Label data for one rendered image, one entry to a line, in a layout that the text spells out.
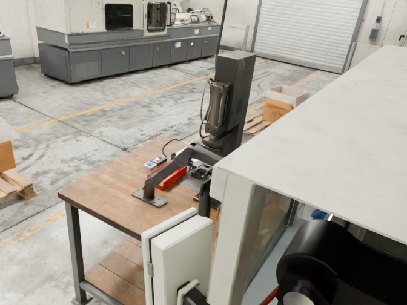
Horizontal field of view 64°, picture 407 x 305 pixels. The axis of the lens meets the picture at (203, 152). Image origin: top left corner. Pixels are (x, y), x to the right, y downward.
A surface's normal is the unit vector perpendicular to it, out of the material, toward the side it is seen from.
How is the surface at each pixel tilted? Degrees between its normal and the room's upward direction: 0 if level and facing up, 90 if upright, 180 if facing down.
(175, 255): 83
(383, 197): 0
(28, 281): 0
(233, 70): 90
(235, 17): 90
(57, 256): 0
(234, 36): 90
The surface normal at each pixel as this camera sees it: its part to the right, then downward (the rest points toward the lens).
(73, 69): 0.84, 0.33
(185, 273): 0.71, 0.28
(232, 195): -0.54, 0.33
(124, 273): 0.10, -0.88
